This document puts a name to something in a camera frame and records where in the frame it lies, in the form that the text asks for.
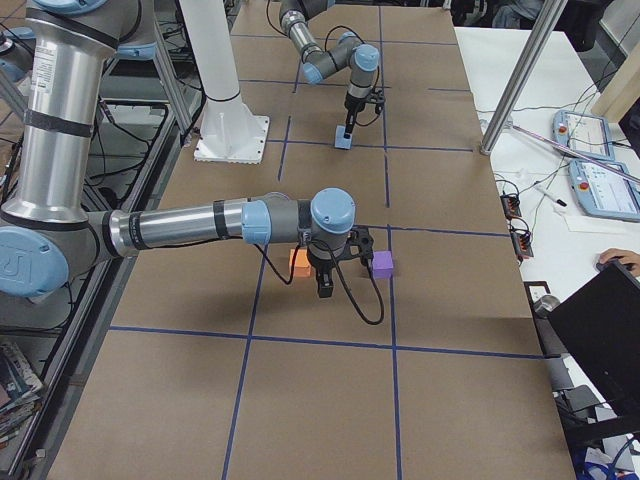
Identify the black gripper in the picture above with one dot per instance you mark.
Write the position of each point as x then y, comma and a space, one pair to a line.
318, 265
353, 105

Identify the light blue foam block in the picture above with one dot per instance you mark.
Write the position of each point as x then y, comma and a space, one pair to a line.
342, 139

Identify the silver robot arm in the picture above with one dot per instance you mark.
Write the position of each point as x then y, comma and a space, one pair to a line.
320, 62
66, 210

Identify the orange foam block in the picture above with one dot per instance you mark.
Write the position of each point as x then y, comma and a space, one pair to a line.
298, 261

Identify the purple foam block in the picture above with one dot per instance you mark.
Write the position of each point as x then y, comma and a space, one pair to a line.
383, 264

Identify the metal cup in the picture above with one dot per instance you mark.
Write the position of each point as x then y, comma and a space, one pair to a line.
544, 305

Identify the upper teach pendant tablet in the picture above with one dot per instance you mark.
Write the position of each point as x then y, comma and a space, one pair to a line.
586, 134

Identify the teach pendant tablet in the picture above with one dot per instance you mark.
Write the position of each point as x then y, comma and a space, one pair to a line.
603, 194
586, 134

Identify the lower teach pendant tablet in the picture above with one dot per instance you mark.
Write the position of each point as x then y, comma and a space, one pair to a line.
603, 194

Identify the black computer mouse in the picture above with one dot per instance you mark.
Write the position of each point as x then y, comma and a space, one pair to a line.
600, 266

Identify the black laptop monitor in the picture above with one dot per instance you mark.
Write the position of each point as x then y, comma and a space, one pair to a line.
599, 327

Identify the person in black shirt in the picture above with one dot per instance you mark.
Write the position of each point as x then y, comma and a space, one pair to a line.
629, 259

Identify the stack of books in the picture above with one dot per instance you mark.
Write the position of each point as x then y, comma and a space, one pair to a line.
20, 390

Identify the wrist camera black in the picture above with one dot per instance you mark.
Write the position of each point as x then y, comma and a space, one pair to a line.
376, 98
359, 245

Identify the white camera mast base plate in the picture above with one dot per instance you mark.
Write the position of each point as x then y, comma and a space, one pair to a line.
232, 141

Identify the aluminium frame post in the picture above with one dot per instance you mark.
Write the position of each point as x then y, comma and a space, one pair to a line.
540, 33

